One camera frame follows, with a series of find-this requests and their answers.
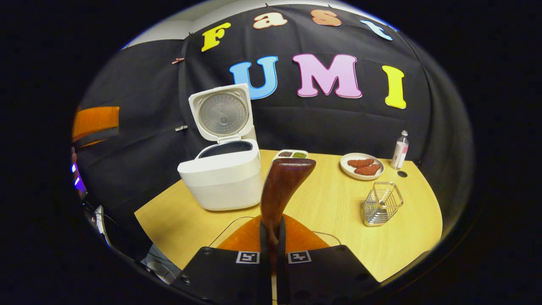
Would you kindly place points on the black table grommet hole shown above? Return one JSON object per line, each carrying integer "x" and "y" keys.
{"x": 402, "y": 174}

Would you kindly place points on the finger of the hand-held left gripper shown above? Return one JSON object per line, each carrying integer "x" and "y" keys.
{"x": 95, "y": 120}

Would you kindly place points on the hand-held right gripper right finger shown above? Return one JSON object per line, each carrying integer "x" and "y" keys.
{"x": 283, "y": 275}

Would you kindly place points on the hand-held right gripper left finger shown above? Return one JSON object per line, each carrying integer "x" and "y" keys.
{"x": 264, "y": 271}

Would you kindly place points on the red meat piece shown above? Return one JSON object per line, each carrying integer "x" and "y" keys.
{"x": 367, "y": 170}
{"x": 360, "y": 163}

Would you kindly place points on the round white plate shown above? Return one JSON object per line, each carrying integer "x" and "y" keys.
{"x": 345, "y": 171}

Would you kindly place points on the white rice cooker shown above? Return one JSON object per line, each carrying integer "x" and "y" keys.
{"x": 224, "y": 182}

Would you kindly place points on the brown wooden spoon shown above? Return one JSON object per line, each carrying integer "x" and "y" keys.
{"x": 279, "y": 195}

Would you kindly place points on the clear bottle pink label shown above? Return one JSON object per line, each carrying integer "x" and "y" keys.
{"x": 399, "y": 154}

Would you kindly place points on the pink clothespin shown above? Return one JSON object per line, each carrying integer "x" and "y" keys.
{"x": 178, "y": 60}

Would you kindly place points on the dark device with purple lights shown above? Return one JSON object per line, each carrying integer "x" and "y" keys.
{"x": 79, "y": 182}

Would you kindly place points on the white divided rice dish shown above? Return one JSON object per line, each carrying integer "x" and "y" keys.
{"x": 292, "y": 154}

